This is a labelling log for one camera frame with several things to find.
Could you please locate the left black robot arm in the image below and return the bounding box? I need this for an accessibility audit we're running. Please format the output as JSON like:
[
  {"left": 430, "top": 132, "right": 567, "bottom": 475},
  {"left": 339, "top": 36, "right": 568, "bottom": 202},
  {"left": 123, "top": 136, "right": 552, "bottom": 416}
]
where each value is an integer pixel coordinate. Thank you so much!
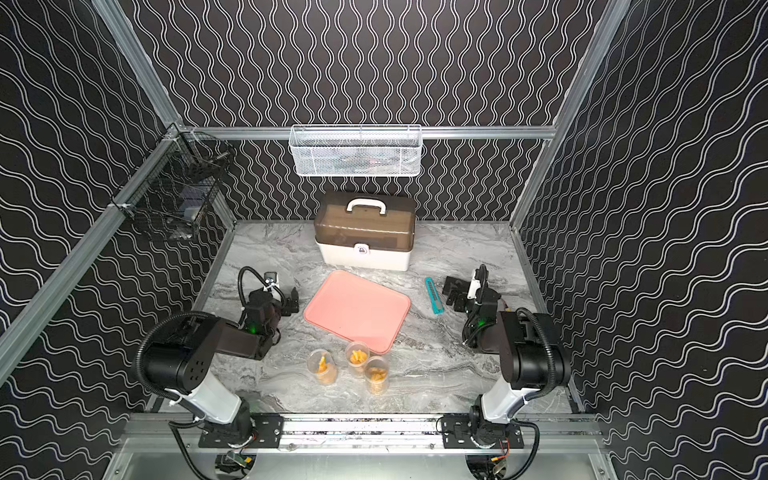
[{"left": 133, "top": 266, "right": 299, "bottom": 448}]

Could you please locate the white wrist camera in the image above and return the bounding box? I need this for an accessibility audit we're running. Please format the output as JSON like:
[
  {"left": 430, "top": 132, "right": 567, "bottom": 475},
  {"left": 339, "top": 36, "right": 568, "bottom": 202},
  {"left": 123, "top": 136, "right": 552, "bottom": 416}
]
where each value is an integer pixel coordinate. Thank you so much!
[
  {"left": 467, "top": 264, "right": 488, "bottom": 301},
  {"left": 263, "top": 271, "right": 278, "bottom": 286}
]

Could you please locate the clear cookie jar left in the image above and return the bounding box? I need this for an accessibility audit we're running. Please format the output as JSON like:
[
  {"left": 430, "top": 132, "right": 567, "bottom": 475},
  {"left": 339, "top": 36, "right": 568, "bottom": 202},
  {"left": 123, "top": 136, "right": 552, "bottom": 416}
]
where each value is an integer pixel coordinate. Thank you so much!
[{"left": 306, "top": 349, "right": 338, "bottom": 385}]

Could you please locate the white wire wall basket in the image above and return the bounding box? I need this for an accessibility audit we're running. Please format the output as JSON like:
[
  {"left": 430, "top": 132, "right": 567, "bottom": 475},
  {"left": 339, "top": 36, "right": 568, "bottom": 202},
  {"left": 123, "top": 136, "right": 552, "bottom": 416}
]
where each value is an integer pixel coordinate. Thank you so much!
[{"left": 288, "top": 124, "right": 424, "bottom": 177}]

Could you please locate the clear cookie jar middle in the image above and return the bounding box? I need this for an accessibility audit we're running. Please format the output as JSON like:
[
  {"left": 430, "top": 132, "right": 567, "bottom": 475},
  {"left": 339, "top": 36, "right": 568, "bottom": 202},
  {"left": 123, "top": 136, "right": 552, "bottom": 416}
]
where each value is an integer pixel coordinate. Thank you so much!
[{"left": 345, "top": 341, "right": 370, "bottom": 376}]

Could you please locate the brown white storage box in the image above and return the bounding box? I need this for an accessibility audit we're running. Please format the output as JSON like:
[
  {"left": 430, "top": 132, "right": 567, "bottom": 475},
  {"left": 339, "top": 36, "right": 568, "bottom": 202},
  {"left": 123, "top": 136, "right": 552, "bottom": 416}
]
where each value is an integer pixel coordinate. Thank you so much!
[{"left": 314, "top": 192, "right": 416, "bottom": 271}]

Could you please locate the clear cookie jar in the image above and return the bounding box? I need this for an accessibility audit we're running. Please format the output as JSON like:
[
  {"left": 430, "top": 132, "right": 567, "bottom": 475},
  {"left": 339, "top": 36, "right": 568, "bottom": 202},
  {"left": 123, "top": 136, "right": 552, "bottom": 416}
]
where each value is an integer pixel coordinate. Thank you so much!
[
  {"left": 345, "top": 341, "right": 370, "bottom": 376},
  {"left": 306, "top": 349, "right": 338, "bottom": 385}
]

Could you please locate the pink plastic tray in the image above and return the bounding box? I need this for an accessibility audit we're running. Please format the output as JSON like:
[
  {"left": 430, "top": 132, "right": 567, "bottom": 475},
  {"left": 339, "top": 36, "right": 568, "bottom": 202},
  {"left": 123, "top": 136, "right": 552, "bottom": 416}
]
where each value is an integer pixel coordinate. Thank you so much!
[{"left": 303, "top": 270, "right": 411, "bottom": 354}]

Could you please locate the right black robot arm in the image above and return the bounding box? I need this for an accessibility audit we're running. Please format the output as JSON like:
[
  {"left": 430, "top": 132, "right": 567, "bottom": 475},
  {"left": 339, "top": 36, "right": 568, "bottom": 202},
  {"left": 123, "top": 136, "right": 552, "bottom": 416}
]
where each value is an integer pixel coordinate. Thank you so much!
[{"left": 438, "top": 276, "right": 571, "bottom": 450}]

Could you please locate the black wire wall basket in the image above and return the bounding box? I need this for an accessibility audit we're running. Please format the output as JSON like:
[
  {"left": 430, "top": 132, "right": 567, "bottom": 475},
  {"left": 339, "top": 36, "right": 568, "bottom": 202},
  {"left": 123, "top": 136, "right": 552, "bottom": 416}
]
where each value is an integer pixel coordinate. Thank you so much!
[{"left": 116, "top": 128, "right": 236, "bottom": 242}]

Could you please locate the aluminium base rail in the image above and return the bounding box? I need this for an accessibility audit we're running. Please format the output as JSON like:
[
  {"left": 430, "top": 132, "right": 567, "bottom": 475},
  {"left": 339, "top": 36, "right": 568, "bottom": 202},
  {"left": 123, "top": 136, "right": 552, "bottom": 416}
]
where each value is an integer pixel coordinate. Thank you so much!
[{"left": 121, "top": 414, "right": 602, "bottom": 455}]

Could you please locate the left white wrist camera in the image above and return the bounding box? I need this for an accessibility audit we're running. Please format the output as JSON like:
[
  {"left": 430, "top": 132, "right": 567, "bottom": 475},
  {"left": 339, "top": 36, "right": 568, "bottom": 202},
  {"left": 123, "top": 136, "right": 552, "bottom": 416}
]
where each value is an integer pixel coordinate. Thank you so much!
[{"left": 263, "top": 271, "right": 278, "bottom": 286}]

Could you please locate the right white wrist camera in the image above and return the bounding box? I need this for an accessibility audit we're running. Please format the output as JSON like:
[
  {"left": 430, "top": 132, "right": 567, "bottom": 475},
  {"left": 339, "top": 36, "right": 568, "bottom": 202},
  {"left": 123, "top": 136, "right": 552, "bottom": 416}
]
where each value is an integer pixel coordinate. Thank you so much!
[{"left": 467, "top": 264, "right": 488, "bottom": 301}]

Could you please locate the clear cookie jar handled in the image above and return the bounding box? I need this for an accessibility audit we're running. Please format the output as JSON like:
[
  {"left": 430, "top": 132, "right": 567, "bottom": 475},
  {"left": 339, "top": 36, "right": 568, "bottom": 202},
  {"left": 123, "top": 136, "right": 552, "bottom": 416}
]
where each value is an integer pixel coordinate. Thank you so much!
[{"left": 364, "top": 356, "right": 389, "bottom": 395}]

